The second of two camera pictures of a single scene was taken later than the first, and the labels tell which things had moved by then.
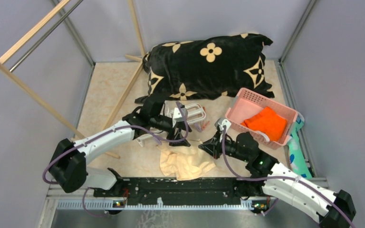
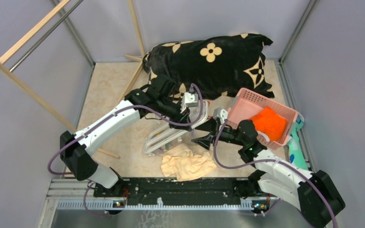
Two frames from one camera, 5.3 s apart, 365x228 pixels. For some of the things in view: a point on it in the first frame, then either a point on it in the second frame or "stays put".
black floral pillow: (201, 69) stays put
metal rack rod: (45, 36) stays put
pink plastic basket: (247, 103) stays put
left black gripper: (181, 126) to (182, 118)
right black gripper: (214, 148) to (209, 126)
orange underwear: (268, 122) stays put
